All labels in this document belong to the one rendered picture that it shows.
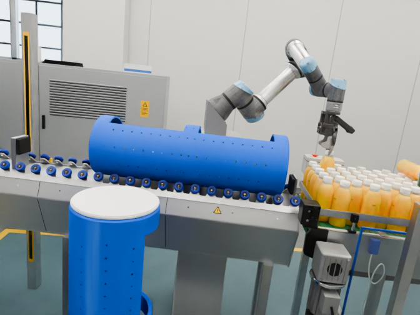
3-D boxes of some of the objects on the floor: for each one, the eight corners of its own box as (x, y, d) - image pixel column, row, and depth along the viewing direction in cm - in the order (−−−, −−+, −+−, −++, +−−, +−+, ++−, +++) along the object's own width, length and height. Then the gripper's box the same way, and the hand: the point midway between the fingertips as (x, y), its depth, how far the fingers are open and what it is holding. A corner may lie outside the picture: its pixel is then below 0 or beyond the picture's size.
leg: (244, 344, 187) (259, 245, 173) (254, 345, 186) (270, 246, 172) (244, 352, 181) (260, 250, 167) (255, 354, 181) (271, 252, 167)
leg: (65, 337, 179) (66, 232, 164) (76, 339, 178) (77, 234, 164) (60, 345, 173) (60, 237, 159) (70, 347, 173) (72, 239, 158)
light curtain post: (32, 282, 220) (27, 14, 182) (41, 284, 220) (37, 14, 182) (27, 288, 214) (20, 11, 176) (35, 289, 214) (30, 12, 176)
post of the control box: (288, 325, 206) (315, 173, 183) (294, 326, 206) (323, 174, 183) (289, 330, 202) (317, 175, 179) (295, 330, 202) (325, 176, 179)
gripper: (319, 109, 163) (312, 150, 168) (325, 110, 152) (317, 155, 157) (337, 111, 163) (328, 152, 168) (344, 113, 152) (335, 157, 157)
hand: (329, 152), depth 162 cm, fingers closed on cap, 4 cm apart
